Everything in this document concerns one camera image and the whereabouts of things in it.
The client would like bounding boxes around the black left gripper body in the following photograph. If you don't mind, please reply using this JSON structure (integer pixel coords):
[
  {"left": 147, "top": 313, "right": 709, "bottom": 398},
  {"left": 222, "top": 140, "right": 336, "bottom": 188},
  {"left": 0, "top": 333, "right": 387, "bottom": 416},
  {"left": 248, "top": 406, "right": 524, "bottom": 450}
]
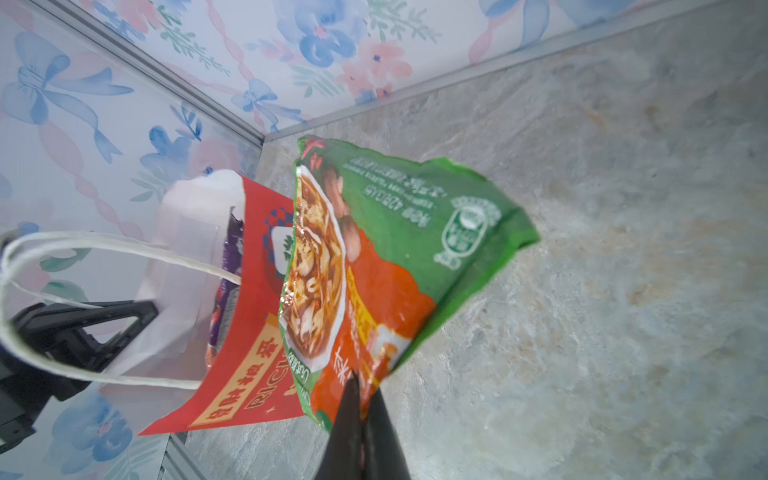
[{"left": 1, "top": 348, "right": 72, "bottom": 453}]

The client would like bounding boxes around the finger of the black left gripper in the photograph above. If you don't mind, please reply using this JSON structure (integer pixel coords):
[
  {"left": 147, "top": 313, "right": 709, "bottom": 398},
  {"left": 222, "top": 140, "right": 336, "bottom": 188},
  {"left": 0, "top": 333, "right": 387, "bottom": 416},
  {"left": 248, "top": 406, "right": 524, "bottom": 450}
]
[{"left": 11, "top": 300, "right": 158, "bottom": 372}]

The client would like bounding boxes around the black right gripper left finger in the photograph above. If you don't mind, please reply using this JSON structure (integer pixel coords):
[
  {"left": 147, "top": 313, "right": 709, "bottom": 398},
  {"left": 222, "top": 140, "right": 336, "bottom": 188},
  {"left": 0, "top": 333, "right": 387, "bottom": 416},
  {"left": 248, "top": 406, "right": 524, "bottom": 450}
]
[{"left": 314, "top": 375, "right": 363, "bottom": 480}]

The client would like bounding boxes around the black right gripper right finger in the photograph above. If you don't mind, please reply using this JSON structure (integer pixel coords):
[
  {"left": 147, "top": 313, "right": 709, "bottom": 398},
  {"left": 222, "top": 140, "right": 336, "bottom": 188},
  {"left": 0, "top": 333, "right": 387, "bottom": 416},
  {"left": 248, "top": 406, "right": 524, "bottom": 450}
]
[{"left": 362, "top": 390, "right": 412, "bottom": 480}]

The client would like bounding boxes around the red paper gift bag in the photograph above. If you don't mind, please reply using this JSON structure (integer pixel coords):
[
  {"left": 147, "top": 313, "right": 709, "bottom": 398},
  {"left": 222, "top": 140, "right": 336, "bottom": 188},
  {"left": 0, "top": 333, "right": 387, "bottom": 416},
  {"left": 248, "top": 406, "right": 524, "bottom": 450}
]
[{"left": 0, "top": 169, "right": 307, "bottom": 437}]

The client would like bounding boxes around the purple Fox's berries bag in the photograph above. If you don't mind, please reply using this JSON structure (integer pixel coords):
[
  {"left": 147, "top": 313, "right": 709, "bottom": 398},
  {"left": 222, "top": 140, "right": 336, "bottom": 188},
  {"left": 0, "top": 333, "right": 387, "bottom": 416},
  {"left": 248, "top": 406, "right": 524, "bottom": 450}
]
[{"left": 205, "top": 210, "right": 244, "bottom": 369}]

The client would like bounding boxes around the green orange soup packet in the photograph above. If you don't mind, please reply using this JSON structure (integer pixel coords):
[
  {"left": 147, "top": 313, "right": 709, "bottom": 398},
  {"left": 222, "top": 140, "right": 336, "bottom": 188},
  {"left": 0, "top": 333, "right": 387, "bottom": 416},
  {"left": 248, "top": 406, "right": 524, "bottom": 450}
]
[{"left": 279, "top": 135, "right": 539, "bottom": 429}]

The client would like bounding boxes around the aluminium left corner post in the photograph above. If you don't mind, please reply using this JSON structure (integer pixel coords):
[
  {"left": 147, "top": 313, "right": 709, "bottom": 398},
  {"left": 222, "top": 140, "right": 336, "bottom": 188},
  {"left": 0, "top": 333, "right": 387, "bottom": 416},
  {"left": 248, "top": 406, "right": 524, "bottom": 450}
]
[{"left": 28, "top": 0, "right": 265, "bottom": 149}]

